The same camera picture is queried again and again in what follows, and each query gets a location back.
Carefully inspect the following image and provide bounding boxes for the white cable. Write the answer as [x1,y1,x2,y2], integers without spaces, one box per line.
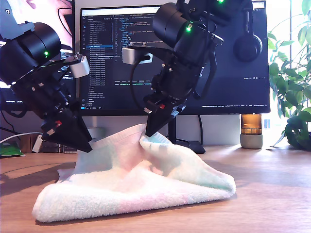
[0,132,42,146]

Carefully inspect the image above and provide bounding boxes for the black monitor stand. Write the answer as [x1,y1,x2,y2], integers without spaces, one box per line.
[167,114,206,154]

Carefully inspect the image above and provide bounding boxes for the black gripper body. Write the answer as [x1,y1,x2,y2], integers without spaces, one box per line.
[143,65,207,108]
[26,84,81,123]

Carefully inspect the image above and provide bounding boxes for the green plastic packet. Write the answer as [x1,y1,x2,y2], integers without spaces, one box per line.
[0,142,26,158]

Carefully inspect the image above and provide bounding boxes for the black monitor power cable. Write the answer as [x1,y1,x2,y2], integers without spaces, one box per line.
[197,116,205,146]

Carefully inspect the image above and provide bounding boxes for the dark brown small box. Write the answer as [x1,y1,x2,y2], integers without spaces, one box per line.
[40,141,64,154]

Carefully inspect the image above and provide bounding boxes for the small white blue box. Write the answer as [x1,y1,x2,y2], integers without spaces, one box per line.
[32,134,45,154]

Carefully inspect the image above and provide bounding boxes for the amber glass lamp grey base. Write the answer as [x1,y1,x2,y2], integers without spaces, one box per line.
[240,114,264,150]

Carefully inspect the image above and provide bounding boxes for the black monitor with terminal windows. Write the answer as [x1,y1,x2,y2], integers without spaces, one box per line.
[0,0,77,113]

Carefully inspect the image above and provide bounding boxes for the green leafy houseplant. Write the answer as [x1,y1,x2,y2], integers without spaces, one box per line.
[266,0,311,152]

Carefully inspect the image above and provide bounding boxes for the pastel checked fluffy tea towel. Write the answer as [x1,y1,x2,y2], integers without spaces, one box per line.
[32,123,237,223]

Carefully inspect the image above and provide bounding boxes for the brown wooden block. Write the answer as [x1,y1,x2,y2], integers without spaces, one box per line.
[19,133,41,154]

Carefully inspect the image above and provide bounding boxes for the thin black cable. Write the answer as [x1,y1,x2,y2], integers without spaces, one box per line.
[0,114,24,136]

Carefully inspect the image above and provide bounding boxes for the black headphones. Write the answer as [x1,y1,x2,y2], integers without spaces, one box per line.
[232,0,263,63]

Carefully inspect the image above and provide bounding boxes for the black camera cable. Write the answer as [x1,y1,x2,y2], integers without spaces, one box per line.
[131,59,148,110]

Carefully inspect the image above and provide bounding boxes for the pale grey wrist camera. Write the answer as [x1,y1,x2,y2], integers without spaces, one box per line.
[29,53,91,80]
[122,41,177,66]

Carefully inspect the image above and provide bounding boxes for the black Huawei monitor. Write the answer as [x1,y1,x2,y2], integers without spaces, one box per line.
[79,1,271,117]

